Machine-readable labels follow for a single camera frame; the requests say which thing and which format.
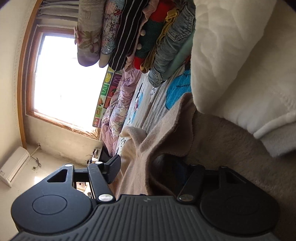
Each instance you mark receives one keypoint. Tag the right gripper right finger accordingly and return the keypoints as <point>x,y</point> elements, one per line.
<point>226,200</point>

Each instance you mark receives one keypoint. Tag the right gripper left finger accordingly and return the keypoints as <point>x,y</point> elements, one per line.
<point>65,199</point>

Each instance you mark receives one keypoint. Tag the beige knit sweater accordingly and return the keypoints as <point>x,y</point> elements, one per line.
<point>149,159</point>

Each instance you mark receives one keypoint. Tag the white air conditioner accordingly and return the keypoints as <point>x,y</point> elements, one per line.
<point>14,164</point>

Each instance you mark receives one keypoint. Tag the pink purple quilt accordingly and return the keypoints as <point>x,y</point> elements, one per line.
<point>115,115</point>

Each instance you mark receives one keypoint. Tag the Mickey Mouse bed blanket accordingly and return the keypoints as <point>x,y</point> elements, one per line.
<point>157,97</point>

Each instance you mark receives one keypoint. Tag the colourful alphabet headboard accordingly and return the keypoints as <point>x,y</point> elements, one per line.
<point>110,84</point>

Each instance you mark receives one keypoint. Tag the cream fleece blanket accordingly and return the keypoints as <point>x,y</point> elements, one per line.
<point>243,68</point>

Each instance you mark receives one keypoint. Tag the grey window curtain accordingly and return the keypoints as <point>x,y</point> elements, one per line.
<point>58,13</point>

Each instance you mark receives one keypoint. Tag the black striped folded garment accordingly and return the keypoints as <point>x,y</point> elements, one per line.
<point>130,20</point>

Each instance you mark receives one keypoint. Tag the window with wooden frame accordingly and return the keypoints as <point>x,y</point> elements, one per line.
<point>50,94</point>

